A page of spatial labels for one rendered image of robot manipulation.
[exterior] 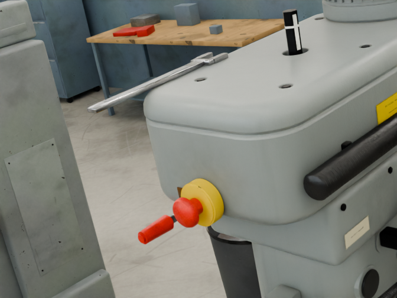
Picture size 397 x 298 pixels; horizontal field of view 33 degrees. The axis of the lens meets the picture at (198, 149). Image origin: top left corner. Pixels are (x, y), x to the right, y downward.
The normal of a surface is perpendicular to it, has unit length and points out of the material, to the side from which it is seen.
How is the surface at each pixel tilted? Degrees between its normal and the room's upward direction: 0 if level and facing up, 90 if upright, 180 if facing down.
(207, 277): 0
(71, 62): 90
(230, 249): 94
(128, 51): 90
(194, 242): 0
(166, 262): 0
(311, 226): 90
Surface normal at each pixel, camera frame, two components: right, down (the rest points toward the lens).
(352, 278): 0.30, 0.29
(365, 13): -0.49, 0.40
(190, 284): -0.18, -0.92
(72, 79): 0.71, 0.13
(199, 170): -0.68, 0.38
